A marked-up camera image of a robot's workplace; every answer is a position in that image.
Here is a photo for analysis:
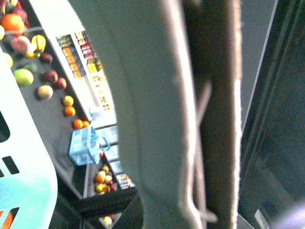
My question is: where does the grey basket handle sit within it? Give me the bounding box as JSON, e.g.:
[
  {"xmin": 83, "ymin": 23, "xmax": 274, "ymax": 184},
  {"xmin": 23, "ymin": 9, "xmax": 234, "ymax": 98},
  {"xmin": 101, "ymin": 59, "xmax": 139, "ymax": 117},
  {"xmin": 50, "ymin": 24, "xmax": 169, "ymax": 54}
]
[{"xmin": 71, "ymin": 0, "xmax": 242, "ymax": 229}]

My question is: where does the light teal shopping basket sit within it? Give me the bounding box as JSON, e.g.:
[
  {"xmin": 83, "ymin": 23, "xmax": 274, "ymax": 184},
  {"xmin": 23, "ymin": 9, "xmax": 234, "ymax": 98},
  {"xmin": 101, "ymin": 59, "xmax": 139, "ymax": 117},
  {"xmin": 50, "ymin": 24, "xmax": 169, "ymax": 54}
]
[{"xmin": 0, "ymin": 54, "xmax": 58, "ymax": 229}]

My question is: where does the orange beside lemon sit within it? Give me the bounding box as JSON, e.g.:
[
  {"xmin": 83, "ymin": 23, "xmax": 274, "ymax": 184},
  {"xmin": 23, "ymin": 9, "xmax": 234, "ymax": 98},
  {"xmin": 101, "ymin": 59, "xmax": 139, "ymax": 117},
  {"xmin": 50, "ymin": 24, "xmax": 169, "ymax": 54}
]
[{"xmin": 64, "ymin": 106, "xmax": 76, "ymax": 117}]

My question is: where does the yellow lemon middle shelf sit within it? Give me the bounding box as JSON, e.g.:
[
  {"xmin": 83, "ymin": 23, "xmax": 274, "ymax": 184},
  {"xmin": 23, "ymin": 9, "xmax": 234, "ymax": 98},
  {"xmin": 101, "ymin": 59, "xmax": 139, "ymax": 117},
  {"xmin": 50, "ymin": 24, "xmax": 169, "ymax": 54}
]
[{"xmin": 62, "ymin": 95, "xmax": 74, "ymax": 107}]

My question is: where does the peach on middle shelf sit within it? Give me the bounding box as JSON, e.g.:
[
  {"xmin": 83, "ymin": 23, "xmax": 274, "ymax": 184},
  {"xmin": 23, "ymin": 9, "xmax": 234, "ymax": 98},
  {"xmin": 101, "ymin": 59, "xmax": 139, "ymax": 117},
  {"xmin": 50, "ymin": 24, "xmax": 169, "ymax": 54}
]
[{"xmin": 38, "ymin": 85, "xmax": 53, "ymax": 100}]

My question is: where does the green apple middle shelf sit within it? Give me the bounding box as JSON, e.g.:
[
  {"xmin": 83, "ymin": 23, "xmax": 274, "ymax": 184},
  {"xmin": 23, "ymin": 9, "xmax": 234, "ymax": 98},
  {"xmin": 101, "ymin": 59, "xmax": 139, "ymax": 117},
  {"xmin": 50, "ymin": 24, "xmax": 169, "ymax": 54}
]
[{"xmin": 13, "ymin": 68, "xmax": 34, "ymax": 86}]

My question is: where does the small blue plastic basket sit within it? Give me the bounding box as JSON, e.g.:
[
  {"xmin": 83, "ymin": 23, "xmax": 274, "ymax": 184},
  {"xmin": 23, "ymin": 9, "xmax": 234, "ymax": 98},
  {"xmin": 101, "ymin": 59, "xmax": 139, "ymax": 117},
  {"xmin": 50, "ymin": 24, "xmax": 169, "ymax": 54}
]
[{"xmin": 69, "ymin": 125, "xmax": 110, "ymax": 166}]

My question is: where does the dark red apple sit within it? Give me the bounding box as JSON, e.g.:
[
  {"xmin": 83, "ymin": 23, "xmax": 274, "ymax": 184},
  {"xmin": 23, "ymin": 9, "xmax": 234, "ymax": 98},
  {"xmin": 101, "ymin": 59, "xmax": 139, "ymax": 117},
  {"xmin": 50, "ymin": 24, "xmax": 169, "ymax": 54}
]
[{"xmin": 54, "ymin": 77, "xmax": 67, "ymax": 90}]

